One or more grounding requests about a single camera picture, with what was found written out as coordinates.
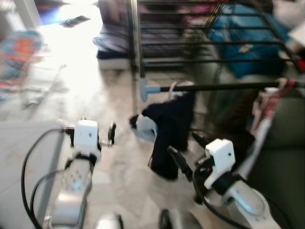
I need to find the white air purifier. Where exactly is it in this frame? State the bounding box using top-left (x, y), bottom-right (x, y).
top-left (0, 0), bottom-right (42, 34)

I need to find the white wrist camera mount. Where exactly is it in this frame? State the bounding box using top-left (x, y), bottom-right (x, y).
top-left (72, 119), bottom-right (101, 160)
top-left (204, 138), bottom-right (236, 190)

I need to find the white folding table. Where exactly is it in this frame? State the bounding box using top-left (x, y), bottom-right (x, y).
top-left (0, 120), bottom-right (65, 229)

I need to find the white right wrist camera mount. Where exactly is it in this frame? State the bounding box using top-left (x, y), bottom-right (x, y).
top-left (204, 138), bottom-right (236, 190)

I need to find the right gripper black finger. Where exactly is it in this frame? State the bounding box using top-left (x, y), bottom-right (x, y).
top-left (167, 146), bottom-right (194, 182)
top-left (192, 132), bottom-right (210, 149)

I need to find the red plastic hanger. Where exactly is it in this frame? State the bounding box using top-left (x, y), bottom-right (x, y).
top-left (255, 79), bottom-right (292, 122)

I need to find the grey hanger hook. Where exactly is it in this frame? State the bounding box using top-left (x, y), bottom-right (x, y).
top-left (168, 80), bottom-right (195, 102)

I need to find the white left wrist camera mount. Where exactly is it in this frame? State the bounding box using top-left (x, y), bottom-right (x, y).
top-left (72, 119), bottom-right (101, 160)

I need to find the robot left leg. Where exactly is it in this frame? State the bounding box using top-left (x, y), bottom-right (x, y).
top-left (94, 214), bottom-right (125, 229)

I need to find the black item on floor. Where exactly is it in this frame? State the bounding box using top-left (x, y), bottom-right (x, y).
top-left (61, 15), bottom-right (91, 28)

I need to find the robot leg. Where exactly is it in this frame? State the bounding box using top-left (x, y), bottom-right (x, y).
top-left (159, 208), bottom-right (196, 229)
top-left (94, 214), bottom-right (125, 229)

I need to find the robot right leg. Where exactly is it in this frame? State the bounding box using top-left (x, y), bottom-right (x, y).
top-left (159, 208), bottom-right (196, 229)

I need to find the white garment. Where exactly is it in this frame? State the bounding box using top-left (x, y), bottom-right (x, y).
top-left (238, 86), bottom-right (275, 179)

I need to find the blue floor mat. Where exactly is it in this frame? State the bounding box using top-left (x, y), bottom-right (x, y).
top-left (36, 4), bottom-right (65, 24)

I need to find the pink cloth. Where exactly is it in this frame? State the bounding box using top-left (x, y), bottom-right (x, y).
top-left (183, 4), bottom-right (217, 25)

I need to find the colourful baby bouncer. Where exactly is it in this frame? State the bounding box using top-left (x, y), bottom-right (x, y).
top-left (0, 30), bottom-right (70, 108)

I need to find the dark mattress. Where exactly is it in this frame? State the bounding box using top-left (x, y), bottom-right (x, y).
top-left (95, 24), bottom-right (139, 72)

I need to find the navy blue garment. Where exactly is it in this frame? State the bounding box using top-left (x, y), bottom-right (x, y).
top-left (129, 91), bottom-right (197, 181)

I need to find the black metal drying rack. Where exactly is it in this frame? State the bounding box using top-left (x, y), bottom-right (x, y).
top-left (128, 0), bottom-right (305, 117)

